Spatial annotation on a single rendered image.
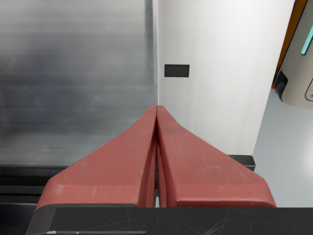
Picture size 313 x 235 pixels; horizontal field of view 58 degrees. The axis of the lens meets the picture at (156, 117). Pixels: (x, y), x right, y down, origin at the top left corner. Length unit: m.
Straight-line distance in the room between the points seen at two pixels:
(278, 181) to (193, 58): 1.61
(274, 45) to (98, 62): 0.20
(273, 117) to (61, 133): 1.27
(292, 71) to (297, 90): 0.07
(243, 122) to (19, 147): 0.32
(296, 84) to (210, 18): 0.85
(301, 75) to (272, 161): 0.75
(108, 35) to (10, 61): 0.12
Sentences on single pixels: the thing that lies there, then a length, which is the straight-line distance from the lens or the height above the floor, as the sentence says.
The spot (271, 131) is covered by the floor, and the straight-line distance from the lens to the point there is 1.61.
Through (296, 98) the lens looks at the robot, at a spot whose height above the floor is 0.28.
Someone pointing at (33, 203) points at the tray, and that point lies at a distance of 0.49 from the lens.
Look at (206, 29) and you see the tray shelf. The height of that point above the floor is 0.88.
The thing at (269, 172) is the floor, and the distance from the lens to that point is 1.82.
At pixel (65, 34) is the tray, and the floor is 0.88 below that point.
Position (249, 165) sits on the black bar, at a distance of 0.42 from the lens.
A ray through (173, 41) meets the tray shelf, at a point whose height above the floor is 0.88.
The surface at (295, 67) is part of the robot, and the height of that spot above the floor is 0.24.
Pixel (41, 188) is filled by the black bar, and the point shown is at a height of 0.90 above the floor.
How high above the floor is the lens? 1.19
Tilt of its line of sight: 54 degrees down
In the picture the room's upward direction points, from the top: 177 degrees counter-clockwise
